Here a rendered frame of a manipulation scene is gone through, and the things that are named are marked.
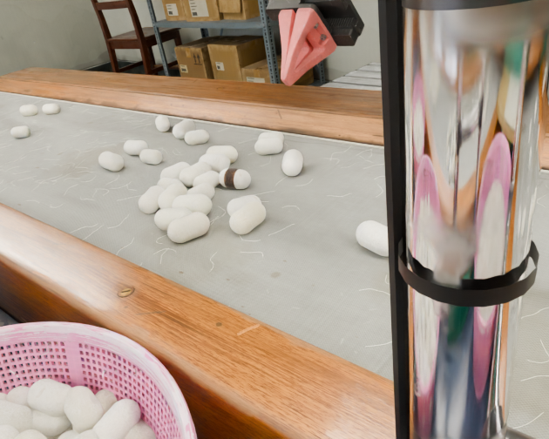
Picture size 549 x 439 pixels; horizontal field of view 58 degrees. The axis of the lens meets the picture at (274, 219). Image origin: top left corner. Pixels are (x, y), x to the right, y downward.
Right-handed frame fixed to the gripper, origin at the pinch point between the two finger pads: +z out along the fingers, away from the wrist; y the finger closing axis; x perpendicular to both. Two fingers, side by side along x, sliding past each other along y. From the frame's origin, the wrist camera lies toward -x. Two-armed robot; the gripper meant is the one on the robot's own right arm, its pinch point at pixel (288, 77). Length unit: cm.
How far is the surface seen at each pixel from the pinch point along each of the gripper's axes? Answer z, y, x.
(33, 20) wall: -119, -415, 127
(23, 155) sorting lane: 18.7, -36.1, -5.5
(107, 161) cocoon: 16.5, -15.9, -5.8
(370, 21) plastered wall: -135, -108, 159
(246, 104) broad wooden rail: 0.5, -11.3, 6.7
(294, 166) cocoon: 10.8, 6.5, -0.8
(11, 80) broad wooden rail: 1, -83, 7
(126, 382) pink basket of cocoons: 32.1, 14.0, -17.3
